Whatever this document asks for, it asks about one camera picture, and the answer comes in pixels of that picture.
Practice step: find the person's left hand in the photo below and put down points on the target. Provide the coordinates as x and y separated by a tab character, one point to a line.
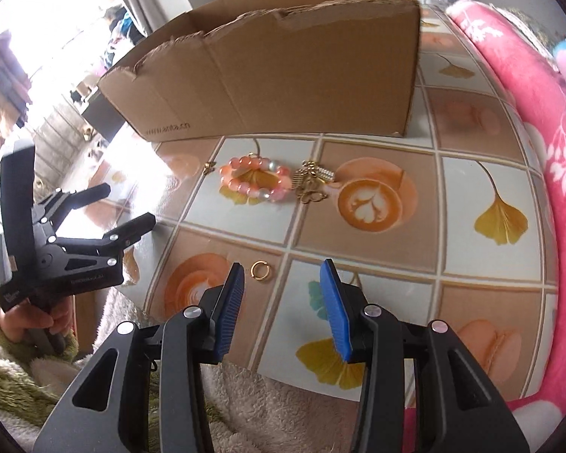
23	323

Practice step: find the pile of clothes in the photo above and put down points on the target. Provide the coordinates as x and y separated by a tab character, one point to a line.
122	23

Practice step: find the grey lace cloth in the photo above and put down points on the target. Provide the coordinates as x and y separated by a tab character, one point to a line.
528	23

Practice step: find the gold abacus pendant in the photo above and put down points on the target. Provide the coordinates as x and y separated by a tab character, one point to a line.
324	173

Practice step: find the black cabinet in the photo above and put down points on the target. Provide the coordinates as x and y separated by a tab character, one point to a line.
101	118

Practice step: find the brown cardboard box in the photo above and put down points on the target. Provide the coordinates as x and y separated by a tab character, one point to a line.
273	71

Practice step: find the metal railing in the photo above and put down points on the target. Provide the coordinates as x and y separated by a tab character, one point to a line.
61	127

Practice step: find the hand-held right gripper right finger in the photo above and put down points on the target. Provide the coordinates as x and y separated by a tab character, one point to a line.
335	306

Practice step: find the white fleece blanket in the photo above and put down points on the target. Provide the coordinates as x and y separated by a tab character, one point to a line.
273	415

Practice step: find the pink floral blanket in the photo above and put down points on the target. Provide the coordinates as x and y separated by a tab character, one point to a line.
537	104

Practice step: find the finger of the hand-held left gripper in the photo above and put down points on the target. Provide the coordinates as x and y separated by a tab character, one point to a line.
87	196
122	233

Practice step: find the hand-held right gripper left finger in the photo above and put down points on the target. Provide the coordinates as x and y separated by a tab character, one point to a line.
231	306

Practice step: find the printed leaf and coffee tablecloth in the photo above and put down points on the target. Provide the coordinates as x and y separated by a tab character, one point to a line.
476	283

